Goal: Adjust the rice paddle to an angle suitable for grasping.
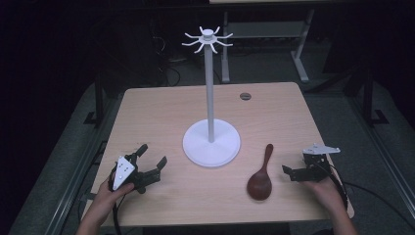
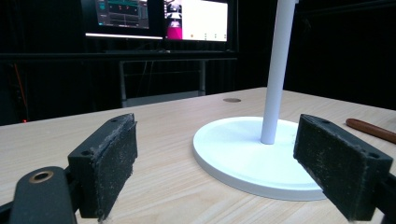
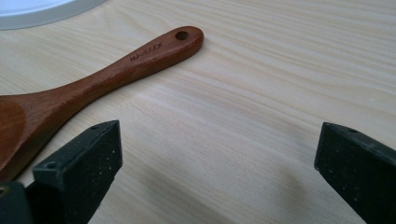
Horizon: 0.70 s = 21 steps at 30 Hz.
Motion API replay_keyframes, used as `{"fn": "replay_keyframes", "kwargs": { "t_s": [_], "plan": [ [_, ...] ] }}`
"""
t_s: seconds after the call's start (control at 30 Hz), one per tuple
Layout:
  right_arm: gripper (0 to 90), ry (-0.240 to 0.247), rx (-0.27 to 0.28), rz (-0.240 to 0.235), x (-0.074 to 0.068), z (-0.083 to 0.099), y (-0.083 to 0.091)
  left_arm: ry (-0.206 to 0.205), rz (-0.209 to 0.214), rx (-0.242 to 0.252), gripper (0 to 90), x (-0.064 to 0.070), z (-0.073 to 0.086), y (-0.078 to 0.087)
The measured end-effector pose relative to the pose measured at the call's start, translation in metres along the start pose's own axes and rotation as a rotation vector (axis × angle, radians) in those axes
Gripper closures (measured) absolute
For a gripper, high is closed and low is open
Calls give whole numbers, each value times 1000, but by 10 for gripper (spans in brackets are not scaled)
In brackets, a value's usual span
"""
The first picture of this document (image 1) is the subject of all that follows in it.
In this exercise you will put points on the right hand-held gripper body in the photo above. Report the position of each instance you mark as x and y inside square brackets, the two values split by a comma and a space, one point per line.
[318, 163]

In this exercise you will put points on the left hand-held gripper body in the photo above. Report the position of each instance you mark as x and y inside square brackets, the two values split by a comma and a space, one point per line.
[123, 170]

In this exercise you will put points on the dark wooden spoon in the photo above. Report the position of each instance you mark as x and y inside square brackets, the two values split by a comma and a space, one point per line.
[261, 182]

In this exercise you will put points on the white hook stand rack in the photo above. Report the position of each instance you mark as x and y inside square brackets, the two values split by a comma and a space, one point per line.
[210, 140]

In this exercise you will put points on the person's right hand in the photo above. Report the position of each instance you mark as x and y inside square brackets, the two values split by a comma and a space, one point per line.
[324, 194]

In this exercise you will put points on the person's left hand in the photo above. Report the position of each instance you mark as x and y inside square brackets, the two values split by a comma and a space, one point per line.
[107, 199]

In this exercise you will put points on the black metal stand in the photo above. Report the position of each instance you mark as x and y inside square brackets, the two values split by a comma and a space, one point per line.
[98, 101]
[370, 98]

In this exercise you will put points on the grey round table grommet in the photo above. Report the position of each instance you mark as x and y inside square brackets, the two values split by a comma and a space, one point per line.
[245, 96]

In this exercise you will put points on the aluminium floor rail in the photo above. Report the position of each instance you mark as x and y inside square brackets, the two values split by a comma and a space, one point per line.
[385, 156]
[78, 169]

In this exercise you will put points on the white desk frame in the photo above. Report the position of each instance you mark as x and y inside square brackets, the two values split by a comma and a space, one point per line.
[267, 32]

